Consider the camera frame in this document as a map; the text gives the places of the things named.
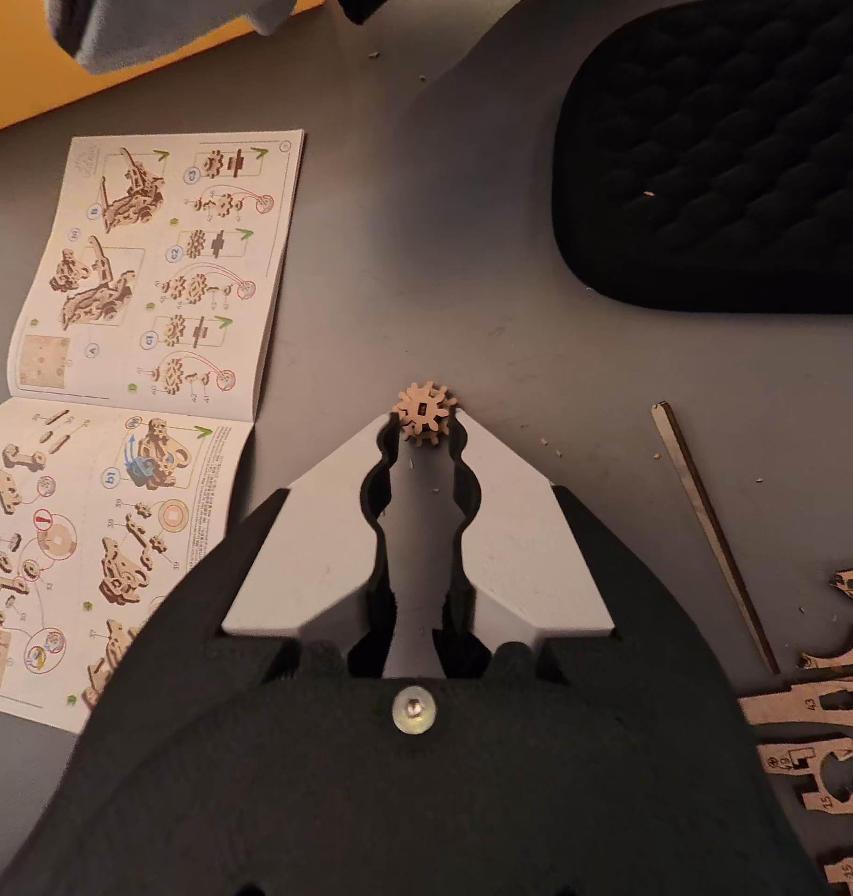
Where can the thin wooden strip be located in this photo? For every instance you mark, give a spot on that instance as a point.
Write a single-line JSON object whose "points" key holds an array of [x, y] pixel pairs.
{"points": [[713, 532]]}

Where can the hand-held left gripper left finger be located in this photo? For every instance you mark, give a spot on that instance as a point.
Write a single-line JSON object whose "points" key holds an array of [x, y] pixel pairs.
{"points": [[307, 560]]}

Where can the illustrated instruction booklet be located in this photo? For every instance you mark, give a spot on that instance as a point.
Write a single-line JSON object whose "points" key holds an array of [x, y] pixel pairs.
{"points": [[118, 350]]}

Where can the laser-cut wooden parts sheet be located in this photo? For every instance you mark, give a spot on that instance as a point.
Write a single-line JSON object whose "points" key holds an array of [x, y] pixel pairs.
{"points": [[783, 707]]}

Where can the wooden gear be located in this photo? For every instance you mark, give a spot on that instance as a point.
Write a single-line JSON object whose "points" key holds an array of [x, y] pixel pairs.
{"points": [[423, 409]]}

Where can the yellow plastic bin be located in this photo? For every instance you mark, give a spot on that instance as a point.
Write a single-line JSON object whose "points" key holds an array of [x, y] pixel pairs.
{"points": [[20, 84]]}

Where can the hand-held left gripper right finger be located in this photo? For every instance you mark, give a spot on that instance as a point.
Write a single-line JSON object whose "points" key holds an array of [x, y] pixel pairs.
{"points": [[531, 560]]}

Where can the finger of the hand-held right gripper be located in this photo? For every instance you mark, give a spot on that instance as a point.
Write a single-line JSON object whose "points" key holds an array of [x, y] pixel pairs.
{"points": [[174, 28]]}

